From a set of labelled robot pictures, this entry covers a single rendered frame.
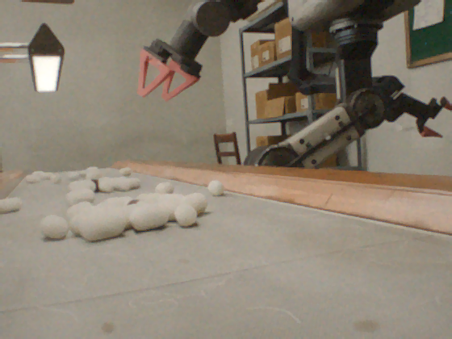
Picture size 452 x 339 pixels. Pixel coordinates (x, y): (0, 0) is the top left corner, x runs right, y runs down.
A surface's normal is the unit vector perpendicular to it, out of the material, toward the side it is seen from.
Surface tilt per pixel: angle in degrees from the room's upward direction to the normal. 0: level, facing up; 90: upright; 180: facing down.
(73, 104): 90
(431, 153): 90
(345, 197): 45
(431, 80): 90
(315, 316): 0
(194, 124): 90
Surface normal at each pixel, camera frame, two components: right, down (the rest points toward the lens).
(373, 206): -0.69, -0.65
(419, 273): -0.07, -1.00
